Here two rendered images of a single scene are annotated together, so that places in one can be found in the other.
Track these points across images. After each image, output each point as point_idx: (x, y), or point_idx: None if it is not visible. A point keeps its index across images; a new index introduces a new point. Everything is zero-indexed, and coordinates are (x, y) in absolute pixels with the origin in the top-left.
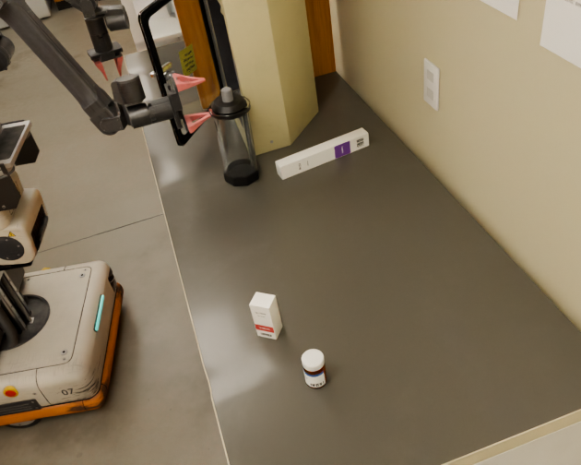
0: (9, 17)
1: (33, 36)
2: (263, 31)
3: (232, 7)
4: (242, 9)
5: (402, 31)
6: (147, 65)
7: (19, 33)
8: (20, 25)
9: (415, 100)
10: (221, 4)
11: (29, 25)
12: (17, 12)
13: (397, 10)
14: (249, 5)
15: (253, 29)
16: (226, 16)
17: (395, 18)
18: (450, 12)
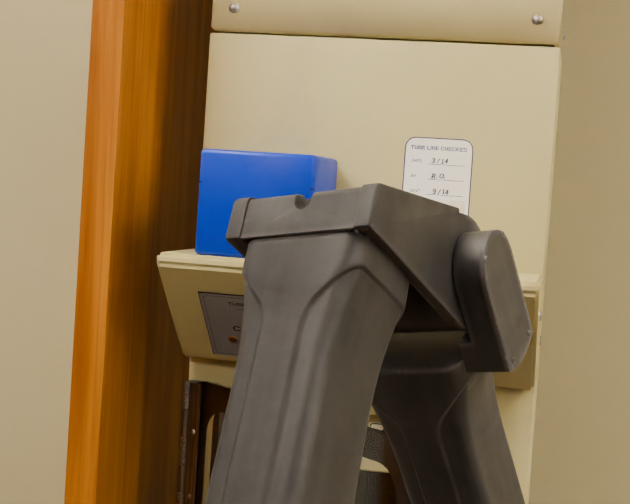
0: (478, 402)
1: (507, 480)
2: (528, 493)
3: (532, 424)
4: (532, 431)
5: (613, 485)
6: None
7: (483, 471)
8: (490, 434)
9: None
10: (511, 416)
11: (502, 435)
12: (491, 380)
13: (596, 444)
14: (533, 423)
15: (528, 487)
16: (530, 445)
17: (579, 464)
18: None
